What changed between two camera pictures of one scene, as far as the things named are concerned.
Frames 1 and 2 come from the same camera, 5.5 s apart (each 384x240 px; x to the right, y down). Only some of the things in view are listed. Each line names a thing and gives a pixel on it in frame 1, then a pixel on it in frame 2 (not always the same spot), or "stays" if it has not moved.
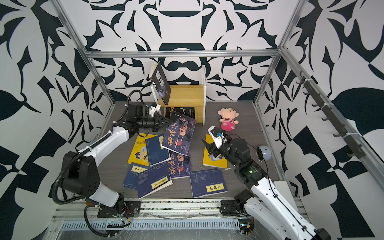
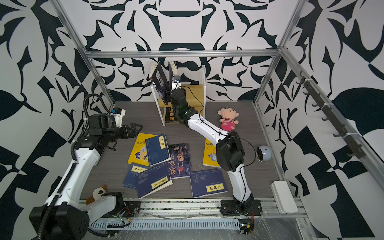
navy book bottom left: (134, 169) stays
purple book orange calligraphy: (178, 135) -> (171, 76)
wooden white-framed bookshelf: (187, 96) stays
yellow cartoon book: (219, 161) stays
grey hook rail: (352, 139) stays
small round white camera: (264, 152) stays
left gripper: (160, 119) -> (134, 133)
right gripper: (212, 150) -> (170, 95)
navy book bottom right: (207, 182) stays
